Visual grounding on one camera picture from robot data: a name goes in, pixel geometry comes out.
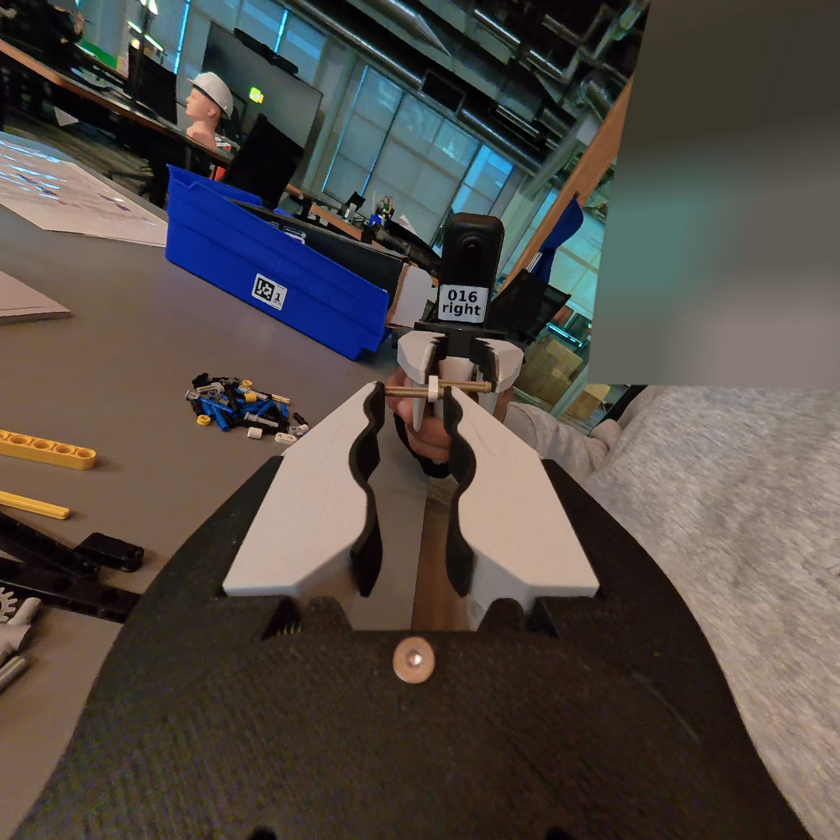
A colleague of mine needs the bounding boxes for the blue storage bin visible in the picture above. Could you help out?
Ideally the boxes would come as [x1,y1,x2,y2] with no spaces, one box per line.
[164,164,391,362]

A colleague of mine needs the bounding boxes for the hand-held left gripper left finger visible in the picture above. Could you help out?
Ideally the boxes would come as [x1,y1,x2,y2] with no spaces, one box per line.
[222,381,385,600]

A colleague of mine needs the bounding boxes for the printed paper sheet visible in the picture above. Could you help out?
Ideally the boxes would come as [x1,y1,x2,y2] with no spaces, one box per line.
[0,136,169,248]

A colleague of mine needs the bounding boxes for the thin yellow lego axle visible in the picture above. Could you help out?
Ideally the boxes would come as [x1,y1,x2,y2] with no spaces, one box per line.
[0,490,72,521]

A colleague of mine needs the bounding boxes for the person's grey sweater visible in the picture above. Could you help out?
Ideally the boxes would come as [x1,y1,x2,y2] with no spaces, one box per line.
[577,384,840,840]

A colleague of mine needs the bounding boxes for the mannequin head with white helmet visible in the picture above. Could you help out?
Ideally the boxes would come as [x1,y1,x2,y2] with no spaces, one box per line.
[185,71,236,143]

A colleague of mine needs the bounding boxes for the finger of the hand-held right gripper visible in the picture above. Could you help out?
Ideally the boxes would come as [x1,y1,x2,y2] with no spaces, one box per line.
[476,335,526,396]
[396,330,442,396]

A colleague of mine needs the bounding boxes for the person's right forearm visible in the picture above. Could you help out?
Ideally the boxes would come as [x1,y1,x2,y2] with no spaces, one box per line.
[507,400,623,462]

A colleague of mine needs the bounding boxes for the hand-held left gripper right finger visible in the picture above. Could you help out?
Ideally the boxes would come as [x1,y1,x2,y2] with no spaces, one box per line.
[441,386,602,602]

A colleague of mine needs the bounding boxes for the white envelopes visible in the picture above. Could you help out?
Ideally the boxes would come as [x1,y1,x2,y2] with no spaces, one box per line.
[384,262,439,327]

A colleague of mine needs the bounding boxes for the person's right hand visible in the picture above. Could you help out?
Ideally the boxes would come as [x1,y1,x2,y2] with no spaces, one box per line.
[384,367,511,463]

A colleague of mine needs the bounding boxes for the black computer monitor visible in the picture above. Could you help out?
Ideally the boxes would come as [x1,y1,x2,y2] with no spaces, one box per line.
[222,113,305,212]

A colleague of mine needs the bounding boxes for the cardboard boxes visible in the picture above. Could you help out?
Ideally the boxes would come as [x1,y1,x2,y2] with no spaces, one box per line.
[515,338,610,421]

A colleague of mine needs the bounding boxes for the long yellow lego beam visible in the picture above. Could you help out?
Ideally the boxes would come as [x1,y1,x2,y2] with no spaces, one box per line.
[0,430,98,471]

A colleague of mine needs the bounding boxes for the pile of small lego pins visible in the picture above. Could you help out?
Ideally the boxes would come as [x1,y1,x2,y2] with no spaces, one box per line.
[185,373,311,446]

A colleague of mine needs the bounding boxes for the blue cloth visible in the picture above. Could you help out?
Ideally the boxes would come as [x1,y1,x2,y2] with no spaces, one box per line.
[530,196,585,278]

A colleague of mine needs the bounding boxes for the lego instruction booklet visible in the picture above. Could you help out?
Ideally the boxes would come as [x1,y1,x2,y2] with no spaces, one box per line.
[0,271,74,325]

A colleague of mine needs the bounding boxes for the tan lego axle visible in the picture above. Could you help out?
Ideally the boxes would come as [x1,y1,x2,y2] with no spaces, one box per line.
[383,381,494,396]

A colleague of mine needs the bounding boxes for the pile of lego beams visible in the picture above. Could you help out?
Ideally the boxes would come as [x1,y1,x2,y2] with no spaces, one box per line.
[0,508,147,690]

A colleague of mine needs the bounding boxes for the wooden pillar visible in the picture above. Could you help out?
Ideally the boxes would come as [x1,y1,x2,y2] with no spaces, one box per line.
[504,77,635,291]

